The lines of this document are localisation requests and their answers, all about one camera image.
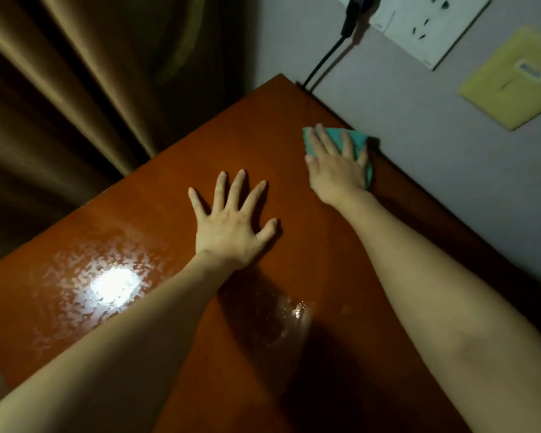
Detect person's right hand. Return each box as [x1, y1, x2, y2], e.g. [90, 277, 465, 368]
[304, 123, 373, 208]

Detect person's left hand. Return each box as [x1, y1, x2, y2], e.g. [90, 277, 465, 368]
[188, 169, 279, 271]

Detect teal cleaning cloth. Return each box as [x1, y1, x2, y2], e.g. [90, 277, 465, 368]
[302, 126, 377, 188]

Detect person's right forearm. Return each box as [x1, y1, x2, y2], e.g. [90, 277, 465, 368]
[338, 189, 541, 433]

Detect person's left forearm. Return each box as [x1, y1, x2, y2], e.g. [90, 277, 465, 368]
[0, 255, 236, 433]

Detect reddish wooden desk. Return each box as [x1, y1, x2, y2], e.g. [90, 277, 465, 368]
[0, 75, 541, 433]

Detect brown curtain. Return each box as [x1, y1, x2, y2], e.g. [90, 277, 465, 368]
[0, 0, 254, 267]

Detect black plug with cable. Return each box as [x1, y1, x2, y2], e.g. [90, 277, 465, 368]
[302, 0, 377, 91]

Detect white wall outlet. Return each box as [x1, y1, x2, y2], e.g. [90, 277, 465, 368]
[338, 0, 494, 70]

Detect yellow wall sticker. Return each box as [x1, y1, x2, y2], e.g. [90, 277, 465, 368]
[458, 26, 541, 132]

